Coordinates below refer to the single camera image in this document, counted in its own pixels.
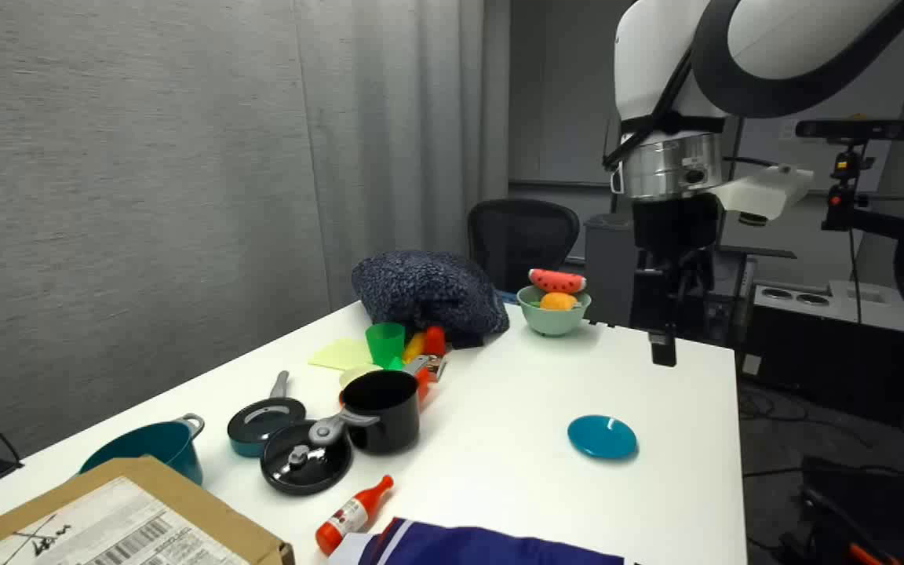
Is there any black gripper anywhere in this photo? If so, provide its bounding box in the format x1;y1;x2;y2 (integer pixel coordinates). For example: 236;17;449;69
628;191;727;371

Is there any blue cloth with white stripes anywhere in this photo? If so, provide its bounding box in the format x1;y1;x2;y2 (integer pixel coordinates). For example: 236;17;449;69
330;516;634;565

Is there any yellow-green cloth piece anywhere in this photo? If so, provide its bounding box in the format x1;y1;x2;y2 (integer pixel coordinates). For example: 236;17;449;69
307;332;377;385

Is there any teal toy plate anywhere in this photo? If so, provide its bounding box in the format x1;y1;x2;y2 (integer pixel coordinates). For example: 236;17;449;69
563;410;642;465

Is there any teal toy bowl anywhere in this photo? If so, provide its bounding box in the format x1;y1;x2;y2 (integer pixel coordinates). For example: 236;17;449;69
510;283;596;341

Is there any orange toy fruit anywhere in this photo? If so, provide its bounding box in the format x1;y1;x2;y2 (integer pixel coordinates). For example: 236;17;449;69
536;290;584;316

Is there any red watermelon slice toy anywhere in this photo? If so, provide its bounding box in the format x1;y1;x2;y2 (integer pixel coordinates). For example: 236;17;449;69
525;262;589;297

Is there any grey desk with devices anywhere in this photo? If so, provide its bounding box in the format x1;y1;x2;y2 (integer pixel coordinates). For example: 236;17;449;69
747;272;904;345

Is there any black office chair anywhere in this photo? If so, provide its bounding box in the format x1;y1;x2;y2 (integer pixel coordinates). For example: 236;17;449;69
465;195;584;297

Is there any dark blue speckled cushion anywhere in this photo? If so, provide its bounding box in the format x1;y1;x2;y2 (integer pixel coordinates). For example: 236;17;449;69
348;246;515;351

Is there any black case with orange latch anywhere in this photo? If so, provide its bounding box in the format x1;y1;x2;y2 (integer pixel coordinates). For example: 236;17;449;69
795;452;904;565

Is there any green toy cup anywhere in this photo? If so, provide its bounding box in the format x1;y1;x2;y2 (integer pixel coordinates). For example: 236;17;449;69
362;316;411;373

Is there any black toy pot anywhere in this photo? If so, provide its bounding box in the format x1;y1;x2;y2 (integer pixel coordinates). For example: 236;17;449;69
307;367;423;458

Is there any grey curtain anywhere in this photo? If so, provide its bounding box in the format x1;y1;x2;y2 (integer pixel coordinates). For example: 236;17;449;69
291;0;515;308

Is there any red toy ketchup bottle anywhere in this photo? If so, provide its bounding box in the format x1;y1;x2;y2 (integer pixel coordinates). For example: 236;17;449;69
311;472;398;557

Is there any black toy frying pan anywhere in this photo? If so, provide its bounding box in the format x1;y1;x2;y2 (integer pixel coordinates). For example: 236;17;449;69
256;414;358;499

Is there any small teal toy pan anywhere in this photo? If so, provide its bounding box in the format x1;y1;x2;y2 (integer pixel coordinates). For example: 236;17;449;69
221;367;311;461

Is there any teal toy pot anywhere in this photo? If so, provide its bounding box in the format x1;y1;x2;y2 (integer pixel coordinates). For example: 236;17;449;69
75;410;209;490

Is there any cardboard box with label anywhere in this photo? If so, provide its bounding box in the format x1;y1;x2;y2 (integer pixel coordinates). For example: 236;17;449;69
0;454;297;565

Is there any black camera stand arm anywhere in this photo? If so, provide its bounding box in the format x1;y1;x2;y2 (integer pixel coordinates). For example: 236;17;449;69
819;141;904;257

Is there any black stereo camera bar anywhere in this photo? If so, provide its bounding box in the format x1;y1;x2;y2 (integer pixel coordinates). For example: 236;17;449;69
792;116;904;146

